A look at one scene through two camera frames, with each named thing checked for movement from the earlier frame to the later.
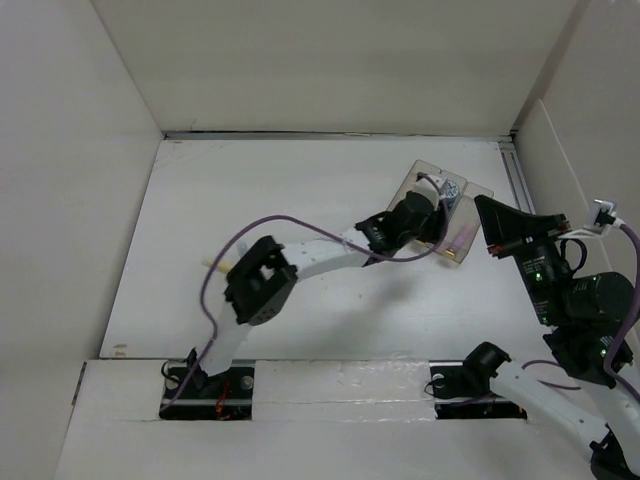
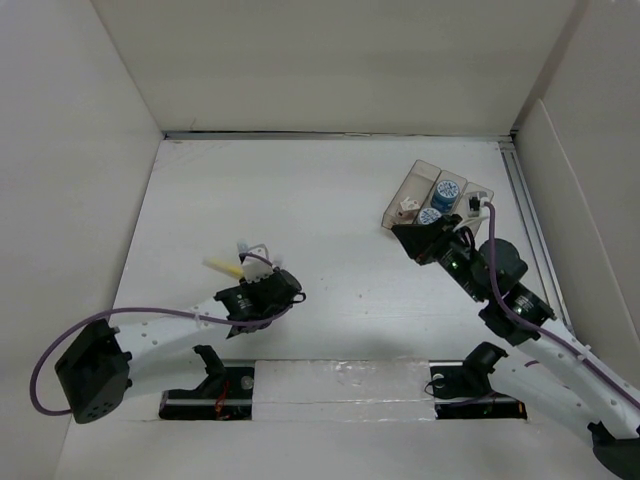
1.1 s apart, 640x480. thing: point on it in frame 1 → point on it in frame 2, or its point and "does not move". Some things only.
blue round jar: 450,192 does not move
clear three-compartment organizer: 461,205 does not move
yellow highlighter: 224,266 does not move
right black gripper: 505,227 → 421,242
